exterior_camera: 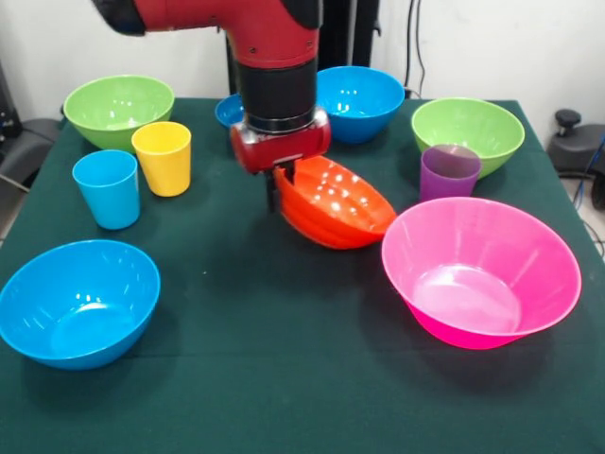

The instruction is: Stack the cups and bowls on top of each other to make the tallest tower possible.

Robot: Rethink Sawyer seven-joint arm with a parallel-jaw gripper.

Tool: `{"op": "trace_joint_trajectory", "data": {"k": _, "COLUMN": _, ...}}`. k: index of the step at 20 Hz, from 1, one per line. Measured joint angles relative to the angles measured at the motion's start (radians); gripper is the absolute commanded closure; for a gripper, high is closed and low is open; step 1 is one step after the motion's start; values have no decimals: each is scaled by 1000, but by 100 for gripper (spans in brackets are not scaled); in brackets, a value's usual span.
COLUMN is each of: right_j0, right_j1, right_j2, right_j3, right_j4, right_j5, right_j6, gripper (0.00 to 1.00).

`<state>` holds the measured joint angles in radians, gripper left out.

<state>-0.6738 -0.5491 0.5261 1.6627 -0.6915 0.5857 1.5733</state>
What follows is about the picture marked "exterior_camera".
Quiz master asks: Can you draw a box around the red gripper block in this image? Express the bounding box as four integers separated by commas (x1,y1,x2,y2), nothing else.
230,108,333,215

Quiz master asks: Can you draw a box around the orange plastic bowl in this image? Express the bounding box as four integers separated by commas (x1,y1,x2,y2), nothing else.
273,154,398,251

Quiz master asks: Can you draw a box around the light blue plastic cup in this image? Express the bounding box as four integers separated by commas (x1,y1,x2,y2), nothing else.
72,149,142,231

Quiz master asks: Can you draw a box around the small dark blue bowl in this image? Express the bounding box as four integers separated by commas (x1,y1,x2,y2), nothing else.
215,93,248,130

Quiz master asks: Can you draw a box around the light blue plastic bowl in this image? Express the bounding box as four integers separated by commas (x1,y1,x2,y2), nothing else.
315,65,406,145
0,239,162,371

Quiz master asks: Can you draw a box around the yellow plastic cup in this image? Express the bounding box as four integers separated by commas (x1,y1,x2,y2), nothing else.
130,121,193,198

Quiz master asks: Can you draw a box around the dark green tablecloth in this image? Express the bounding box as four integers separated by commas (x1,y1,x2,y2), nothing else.
0,97,605,454

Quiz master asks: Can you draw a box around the purple plastic cup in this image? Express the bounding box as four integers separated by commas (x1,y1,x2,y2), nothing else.
419,144,483,203

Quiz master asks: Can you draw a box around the green plastic bowl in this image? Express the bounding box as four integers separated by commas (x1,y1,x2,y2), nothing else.
410,96,526,180
63,74,176,155

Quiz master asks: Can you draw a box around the large pink plastic bowl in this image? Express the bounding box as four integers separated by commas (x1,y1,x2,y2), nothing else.
381,197,583,351

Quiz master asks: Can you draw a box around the grey chair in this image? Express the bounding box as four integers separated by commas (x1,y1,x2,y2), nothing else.
0,117,62,193

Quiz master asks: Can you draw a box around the black device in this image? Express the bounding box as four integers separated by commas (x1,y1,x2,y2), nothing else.
0,61,21,143

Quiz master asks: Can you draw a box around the black equipment with knob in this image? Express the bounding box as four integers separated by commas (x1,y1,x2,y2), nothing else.
546,109,605,212

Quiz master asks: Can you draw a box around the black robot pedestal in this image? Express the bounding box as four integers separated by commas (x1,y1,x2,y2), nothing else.
225,0,382,96

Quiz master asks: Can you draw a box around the black wall cable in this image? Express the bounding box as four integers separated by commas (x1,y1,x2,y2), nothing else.
405,0,427,98

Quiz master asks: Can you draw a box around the blue cable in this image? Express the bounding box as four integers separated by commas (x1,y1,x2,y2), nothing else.
572,134,605,210

